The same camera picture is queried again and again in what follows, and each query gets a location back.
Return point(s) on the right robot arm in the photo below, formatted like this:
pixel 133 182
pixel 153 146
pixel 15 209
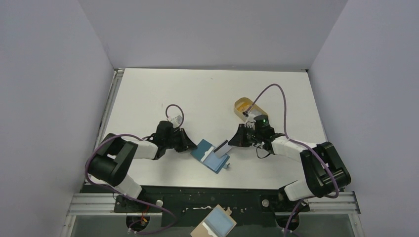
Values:
pixel 324 171

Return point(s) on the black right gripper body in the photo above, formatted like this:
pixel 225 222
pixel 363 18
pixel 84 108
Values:
pixel 245 135

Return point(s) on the gold VIP card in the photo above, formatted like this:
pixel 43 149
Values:
pixel 243 106

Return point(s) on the grey magnetic stripe card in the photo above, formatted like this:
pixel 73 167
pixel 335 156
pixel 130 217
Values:
pixel 222 149

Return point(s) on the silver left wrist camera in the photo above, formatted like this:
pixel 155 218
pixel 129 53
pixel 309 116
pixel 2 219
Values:
pixel 176 121

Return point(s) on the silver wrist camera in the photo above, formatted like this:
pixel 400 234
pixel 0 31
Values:
pixel 248 115
pixel 176 121

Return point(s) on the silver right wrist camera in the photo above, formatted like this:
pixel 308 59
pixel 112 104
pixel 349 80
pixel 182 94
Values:
pixel 248 115

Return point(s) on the blue card on cardboard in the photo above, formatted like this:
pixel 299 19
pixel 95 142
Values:
pixel 218 223

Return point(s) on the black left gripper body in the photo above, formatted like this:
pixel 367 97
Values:
pixel 180 139

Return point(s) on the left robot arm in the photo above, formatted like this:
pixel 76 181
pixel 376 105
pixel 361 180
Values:
pixel 112 159

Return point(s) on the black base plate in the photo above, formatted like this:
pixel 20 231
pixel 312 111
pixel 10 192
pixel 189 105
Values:
pixel 188 206

